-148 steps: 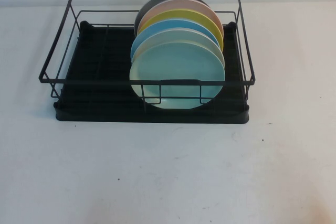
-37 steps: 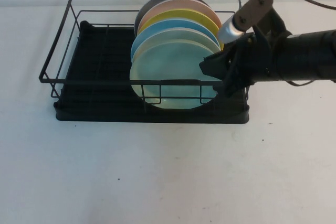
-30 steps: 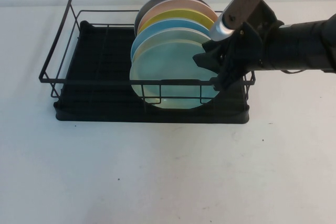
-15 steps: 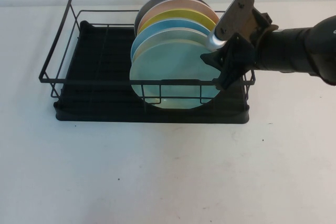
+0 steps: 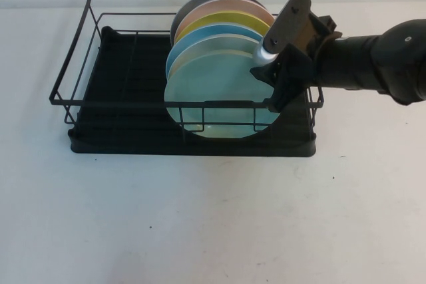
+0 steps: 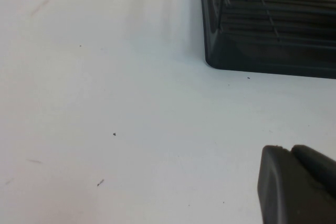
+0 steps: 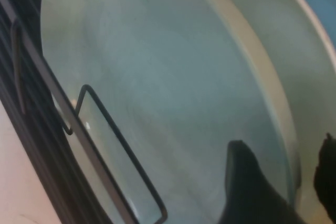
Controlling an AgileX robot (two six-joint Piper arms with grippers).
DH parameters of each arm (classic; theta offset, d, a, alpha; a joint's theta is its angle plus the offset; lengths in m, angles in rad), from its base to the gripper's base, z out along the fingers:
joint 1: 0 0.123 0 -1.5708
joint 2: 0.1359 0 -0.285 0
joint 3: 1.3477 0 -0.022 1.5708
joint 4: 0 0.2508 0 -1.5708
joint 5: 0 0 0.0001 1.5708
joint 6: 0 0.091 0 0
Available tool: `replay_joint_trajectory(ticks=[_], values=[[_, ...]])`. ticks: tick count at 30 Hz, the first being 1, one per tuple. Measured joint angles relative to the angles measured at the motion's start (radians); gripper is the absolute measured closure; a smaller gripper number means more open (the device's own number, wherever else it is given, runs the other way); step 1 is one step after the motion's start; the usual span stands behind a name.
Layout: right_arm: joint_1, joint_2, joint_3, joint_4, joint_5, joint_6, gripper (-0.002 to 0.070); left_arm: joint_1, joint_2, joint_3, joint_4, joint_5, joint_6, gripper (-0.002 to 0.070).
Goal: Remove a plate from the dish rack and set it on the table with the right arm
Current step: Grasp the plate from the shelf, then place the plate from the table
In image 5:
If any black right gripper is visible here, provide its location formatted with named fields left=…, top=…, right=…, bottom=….
left=250, top=43, right=318, bottom=113

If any mint green plate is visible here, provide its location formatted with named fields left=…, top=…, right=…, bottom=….
left=164, top=49, right=284, bottom=140

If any white plate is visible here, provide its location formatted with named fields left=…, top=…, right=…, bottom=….
left=167, top=34, right=262, bottom=80

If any yellow plate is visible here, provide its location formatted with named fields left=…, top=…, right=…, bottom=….
left=174, top=12, right=272, bottom=45

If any blue plate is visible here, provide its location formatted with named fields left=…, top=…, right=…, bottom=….
left=165, top=23, right=266, bottom=79

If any pink plate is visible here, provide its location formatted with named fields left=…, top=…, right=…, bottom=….
left=173, top=0, right=277, bottom=49

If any grey plate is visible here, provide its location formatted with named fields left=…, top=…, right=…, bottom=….
left=170, top=0, right=267, bottom=47

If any black plastic drip tray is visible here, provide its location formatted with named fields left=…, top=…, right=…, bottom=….
left=67, top=26, right=316, bottom=157

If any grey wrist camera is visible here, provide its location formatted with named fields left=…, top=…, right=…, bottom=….
left=254, top=0, right=314, bottom=65

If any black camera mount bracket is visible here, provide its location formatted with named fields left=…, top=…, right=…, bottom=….
left=308, top=13, right=343, bottom=54

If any black wire dish rack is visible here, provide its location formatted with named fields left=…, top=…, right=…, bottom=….
left=49, top=0, right=325, bottom=134

